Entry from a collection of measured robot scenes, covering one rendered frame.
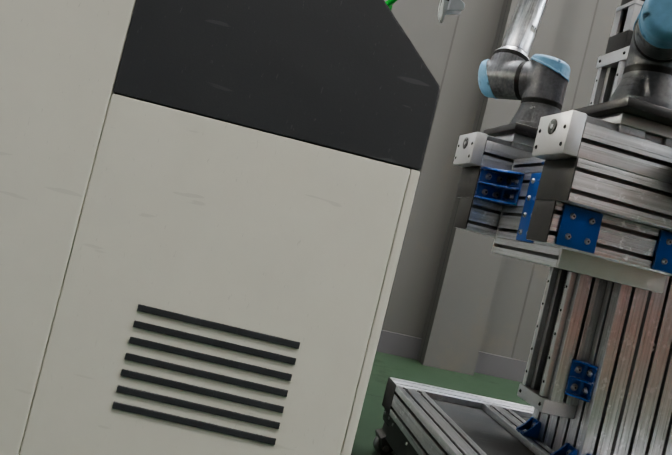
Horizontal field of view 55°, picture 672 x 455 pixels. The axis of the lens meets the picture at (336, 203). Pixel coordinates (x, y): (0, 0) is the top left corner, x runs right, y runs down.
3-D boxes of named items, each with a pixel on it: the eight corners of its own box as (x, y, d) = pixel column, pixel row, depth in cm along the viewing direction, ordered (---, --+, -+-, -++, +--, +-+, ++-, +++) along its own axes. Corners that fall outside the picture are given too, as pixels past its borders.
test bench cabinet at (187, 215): (317, 591, 117) (421, 171, 119) (0, 522, 114) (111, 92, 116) (311, 448, 187) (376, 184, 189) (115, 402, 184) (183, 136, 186)
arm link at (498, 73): (514, 87, 186) (571, -67, 197) (468, 84, 196) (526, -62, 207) (527, 108, 195) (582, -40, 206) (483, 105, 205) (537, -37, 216)
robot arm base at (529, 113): (544, 144, 196) (551, 112, 197) (570, 140, 181) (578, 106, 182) (499, 131, 194) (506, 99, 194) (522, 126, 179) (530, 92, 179)
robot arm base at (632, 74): (650, 129, 148) (660, 87, 148) (697, 122, 133) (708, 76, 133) (591, 112, 145) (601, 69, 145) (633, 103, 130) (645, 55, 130)
